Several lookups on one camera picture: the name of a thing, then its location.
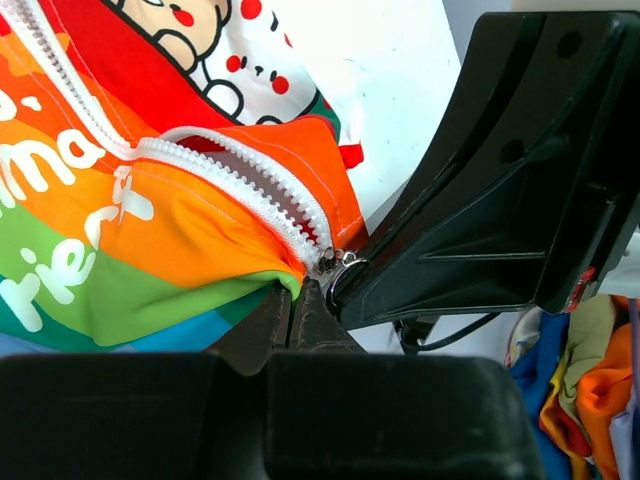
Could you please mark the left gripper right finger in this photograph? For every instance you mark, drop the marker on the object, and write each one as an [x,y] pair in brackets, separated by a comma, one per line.
[335,412]

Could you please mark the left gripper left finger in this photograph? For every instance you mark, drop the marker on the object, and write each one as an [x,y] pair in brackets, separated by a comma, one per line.
[196,415]

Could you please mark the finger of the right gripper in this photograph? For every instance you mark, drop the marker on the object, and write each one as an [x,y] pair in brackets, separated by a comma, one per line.
[528,193]

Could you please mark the red rainbow kids jacket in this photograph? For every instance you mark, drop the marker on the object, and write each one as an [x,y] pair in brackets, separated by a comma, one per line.
[163,164]

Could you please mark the pile of colourful clothes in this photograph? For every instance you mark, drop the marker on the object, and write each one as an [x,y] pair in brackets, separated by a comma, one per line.
[578,373]

